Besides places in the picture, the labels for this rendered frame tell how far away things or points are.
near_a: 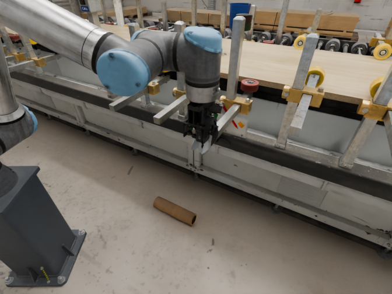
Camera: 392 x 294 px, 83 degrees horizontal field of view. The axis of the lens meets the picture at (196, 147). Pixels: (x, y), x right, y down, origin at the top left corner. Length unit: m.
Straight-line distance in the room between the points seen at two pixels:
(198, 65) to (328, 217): 1.26
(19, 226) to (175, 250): 0.78
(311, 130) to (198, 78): 0.78
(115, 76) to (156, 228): 1.21
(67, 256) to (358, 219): 1.67
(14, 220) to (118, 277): 0.60
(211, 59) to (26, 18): 0.37
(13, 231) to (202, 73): 1.02
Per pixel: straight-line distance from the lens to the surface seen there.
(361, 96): 1.15
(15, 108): 1.13
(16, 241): 1.31
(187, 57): 0.55
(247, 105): 0.95
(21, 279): 1.65
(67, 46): 0.52
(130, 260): 1.47
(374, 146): 1.25
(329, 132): 1.21
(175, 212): 1.51
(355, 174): 1.04
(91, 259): 1.55
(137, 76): 0.45
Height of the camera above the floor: 1.30
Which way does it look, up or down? 38 degrees down
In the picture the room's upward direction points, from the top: straight up
